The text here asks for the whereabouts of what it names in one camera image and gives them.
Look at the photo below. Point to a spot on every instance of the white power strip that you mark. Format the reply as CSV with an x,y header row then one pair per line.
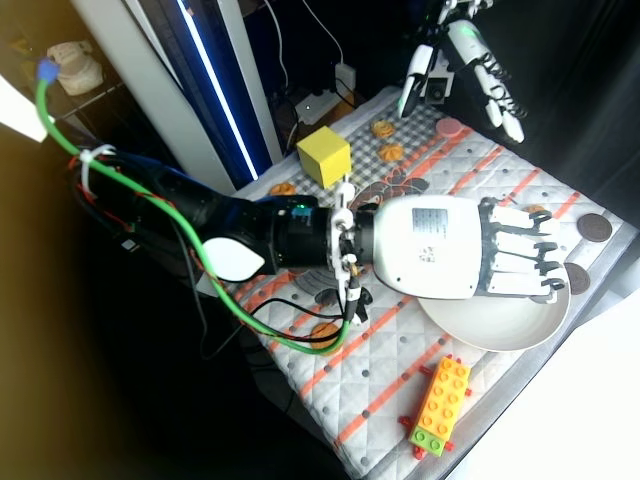
x,y
315,107

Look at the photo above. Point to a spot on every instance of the white post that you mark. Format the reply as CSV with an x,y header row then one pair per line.
x,y
150,90

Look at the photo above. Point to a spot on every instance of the pink round disc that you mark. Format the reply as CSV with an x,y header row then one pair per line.
x,y
448,128

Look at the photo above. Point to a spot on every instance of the yellow foam cube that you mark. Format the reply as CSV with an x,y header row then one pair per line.
x,y
324,155

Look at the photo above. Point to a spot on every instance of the swirl butter cookie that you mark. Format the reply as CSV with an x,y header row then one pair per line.
x,y
535,209
390,151

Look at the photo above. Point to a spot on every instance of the grey quilt with bear print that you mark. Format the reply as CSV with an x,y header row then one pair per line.
x,y
375,380

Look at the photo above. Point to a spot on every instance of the white round plate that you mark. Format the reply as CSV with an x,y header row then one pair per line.
x,y
495,325

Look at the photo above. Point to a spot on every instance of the orange toy brick train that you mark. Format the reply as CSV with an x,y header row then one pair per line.
x,y
442,402

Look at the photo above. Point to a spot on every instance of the dark chocolate sandwich cookie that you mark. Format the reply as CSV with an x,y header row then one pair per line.
x,y
579,280
594,228

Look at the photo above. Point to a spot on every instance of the blue lit panel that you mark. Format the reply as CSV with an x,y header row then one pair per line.
x,y
215,80

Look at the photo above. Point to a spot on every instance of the white plug adapter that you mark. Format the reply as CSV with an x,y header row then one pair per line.
x,y
345,75

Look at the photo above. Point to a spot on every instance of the round orange cracker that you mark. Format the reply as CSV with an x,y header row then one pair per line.
x,y
322,331

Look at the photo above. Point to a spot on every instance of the grey shelf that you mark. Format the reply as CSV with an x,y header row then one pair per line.
x,y
85,107

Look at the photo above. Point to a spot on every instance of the white lumpy object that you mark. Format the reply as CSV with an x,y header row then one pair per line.
x,y
75,67

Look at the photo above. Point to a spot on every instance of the pretzel-shaped cookie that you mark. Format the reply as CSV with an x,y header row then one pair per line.
x,y
282,189

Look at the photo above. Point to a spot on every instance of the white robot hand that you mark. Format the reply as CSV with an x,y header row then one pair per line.
x,y
470,45
425,245

